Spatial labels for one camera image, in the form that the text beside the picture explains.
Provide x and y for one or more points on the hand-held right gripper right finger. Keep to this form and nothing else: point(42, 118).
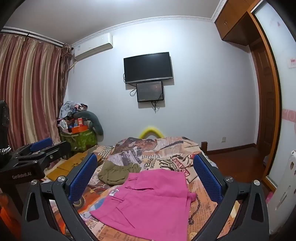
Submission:
point(208, 179)

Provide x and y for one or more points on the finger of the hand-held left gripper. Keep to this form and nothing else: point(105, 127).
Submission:
point(41, 143)
point(56, 150)

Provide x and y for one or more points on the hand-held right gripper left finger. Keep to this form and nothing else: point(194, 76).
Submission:
point(83, 179)

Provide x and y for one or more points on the pink pants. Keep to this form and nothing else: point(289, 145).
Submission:
point(150, 201)

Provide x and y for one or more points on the person's left forearm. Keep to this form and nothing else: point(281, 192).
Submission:
point(4, 213)

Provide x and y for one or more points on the green storage box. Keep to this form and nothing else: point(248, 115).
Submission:
point(81, 139)

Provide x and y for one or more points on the orange box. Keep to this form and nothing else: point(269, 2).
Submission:
point(79, 129)

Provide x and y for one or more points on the olive green garment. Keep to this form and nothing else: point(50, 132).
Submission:
point(115, 173)

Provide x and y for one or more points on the pile of bags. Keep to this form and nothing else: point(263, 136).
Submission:
point(71, 109)

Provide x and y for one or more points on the grey plush toy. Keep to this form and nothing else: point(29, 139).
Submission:
point(96, 122)

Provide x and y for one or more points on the striped pink curtain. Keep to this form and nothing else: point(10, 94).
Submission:
point(30, 92)

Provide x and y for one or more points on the printed blanket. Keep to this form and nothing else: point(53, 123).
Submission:
point(161, 148)

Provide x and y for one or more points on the small pink toy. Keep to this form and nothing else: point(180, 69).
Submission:
point(269, 198)

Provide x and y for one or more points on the white box with green lid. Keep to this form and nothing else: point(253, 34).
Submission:
point(283, 197)

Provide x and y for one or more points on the brown wooden door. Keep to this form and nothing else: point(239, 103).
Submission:
point(266, 97)

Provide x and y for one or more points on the white air conditioner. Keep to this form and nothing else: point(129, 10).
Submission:
point(92, 46)

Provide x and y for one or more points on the white red label sticker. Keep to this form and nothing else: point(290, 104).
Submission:
point(291, 63)

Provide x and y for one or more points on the wooden overhead cabinet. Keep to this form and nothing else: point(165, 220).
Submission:
point(233, 20)

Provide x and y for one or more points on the dark wooden bed post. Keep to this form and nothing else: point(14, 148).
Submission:
point(204, 147)

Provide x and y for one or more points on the small black wall monitor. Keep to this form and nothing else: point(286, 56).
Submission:
point(149, 91)

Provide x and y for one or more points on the white curtain rail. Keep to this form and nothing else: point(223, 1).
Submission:
point(34, 37)

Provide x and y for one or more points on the black wall television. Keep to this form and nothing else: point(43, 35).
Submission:
point(148, 67)

